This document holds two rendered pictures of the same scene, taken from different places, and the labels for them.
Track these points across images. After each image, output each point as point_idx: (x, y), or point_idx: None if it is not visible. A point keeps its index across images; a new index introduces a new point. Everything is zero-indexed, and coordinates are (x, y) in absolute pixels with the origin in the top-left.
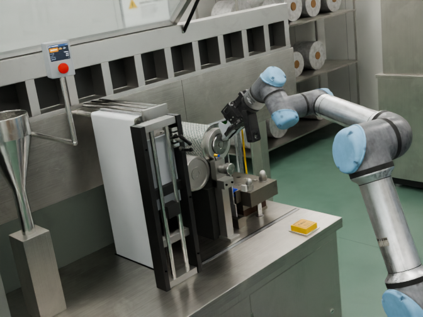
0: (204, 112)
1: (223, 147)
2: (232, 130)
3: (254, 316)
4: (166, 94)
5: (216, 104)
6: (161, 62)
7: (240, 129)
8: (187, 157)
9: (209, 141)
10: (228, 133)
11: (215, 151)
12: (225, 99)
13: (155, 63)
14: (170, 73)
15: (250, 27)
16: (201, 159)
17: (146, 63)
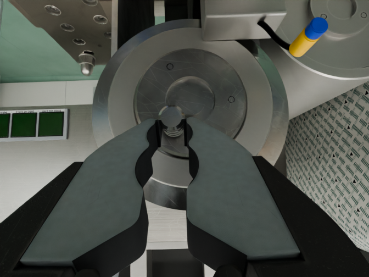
0: (68, 164)
1: (175, 79)
2: (289, 253)
3: None
4: (158, 221)
5: (32, 173)
6: (149, 276)
7: (95, 205)
8: (339, 92)
9: (257, 135)
10: (328, 218)
11: (234, 70)
12: (5, 179)
13: (151, 266)
14: (138, 259)
15: None
16: (312, 60)
17: (169, 269)
